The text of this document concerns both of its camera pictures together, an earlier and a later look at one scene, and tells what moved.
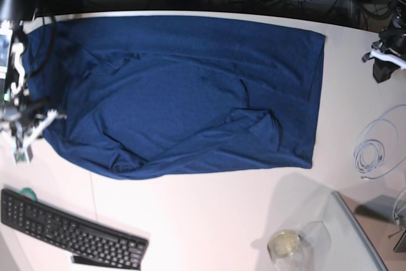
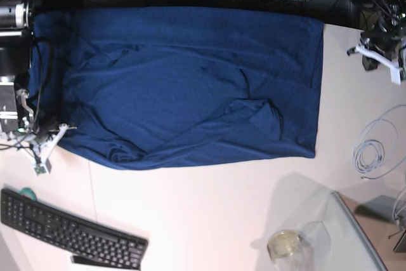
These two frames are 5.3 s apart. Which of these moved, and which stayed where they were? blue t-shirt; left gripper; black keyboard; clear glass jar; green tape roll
Moved: blue t-shirt; left gripper
Stayed: clear glass jar; black keyboard; green tape roll
